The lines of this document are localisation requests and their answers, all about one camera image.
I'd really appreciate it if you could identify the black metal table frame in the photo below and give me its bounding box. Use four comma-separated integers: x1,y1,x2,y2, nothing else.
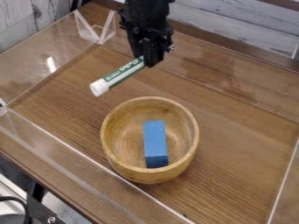
26,182,66,224

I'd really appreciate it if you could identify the blue rectangular block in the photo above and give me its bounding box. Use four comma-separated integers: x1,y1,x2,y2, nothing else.
142,121,168,169

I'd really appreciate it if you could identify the green and white marker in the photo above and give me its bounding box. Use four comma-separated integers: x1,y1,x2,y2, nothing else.
89,57,145,97

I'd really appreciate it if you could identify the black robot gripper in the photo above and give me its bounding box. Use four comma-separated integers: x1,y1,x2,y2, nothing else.
117,0,174,67

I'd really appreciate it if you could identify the black cable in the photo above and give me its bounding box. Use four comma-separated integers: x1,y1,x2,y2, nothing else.
0,196,33,224

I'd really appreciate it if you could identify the brown wooden bowl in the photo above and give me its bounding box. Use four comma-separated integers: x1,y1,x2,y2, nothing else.
100,96,200,185

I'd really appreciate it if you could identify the clear acrylic tray wall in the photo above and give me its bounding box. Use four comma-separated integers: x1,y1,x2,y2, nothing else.
0,4,299,224

